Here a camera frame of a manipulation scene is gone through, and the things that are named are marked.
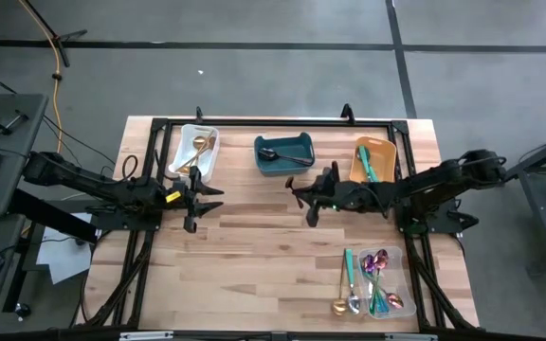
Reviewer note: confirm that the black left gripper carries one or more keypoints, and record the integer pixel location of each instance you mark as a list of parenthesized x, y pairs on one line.
[(191, 222)]

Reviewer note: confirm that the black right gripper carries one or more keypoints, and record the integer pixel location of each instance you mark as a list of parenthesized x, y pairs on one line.
[(334, 196)]

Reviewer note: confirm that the black spoon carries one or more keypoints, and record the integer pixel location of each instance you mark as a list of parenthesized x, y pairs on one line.
[(267, 153)]

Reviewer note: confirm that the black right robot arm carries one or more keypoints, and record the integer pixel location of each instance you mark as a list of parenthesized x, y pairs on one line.
[(424, 182)]

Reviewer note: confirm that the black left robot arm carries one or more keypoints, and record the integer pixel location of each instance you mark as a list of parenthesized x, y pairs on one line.
[(88, 182)]

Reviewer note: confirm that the yellow gripper tag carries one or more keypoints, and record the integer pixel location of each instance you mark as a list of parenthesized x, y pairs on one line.
[(173, 196)]

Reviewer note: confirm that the white plastic bin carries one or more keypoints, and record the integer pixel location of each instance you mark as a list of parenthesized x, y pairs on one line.
[(209, 166)]

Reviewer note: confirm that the dark teal plastic bin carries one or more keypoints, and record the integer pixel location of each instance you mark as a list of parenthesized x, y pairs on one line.
[(296, 142)]

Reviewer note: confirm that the yellow plastic bin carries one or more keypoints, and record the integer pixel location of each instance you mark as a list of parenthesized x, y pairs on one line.
[(387, 161)]

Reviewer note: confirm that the clear plastic bin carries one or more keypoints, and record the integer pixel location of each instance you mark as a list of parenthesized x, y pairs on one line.
[(403, 279)]

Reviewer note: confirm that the white paper sheet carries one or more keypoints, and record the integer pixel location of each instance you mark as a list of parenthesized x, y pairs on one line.
[(64, 256)]

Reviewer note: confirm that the black diagonal strut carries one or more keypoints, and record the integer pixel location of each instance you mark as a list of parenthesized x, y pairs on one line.
[(50, 215)]

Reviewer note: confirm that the black tripod stand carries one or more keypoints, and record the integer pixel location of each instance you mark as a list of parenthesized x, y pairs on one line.
[(60, 41)]

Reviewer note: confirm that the black round knob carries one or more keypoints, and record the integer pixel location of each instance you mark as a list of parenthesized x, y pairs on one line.
[(22, 310)]

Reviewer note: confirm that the black table frame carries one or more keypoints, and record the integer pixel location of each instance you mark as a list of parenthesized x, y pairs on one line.
[(273, 122)]

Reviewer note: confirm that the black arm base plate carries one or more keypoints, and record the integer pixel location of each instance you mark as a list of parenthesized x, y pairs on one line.
[(126, 221), (443, 222)]

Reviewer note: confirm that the black frame bracket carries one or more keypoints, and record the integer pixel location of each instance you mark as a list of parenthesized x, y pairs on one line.
[(347, 113), (199, 113)]

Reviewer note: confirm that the silver bracket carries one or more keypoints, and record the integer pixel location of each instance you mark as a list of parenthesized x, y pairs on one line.
[(145, 335), (410, 337)]

